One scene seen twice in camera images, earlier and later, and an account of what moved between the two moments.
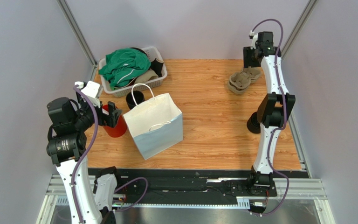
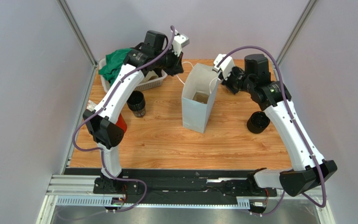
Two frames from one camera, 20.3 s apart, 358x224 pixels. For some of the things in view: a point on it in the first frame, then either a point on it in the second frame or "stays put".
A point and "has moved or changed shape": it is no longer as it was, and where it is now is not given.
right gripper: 250,57 -> 229,84
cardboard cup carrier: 238,82 has moved or changed shape
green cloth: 123,65 stays put
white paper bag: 156,125 -> 198,97
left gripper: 110,119 -> 177,67
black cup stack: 138,96 stays put
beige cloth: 148,75 stays put
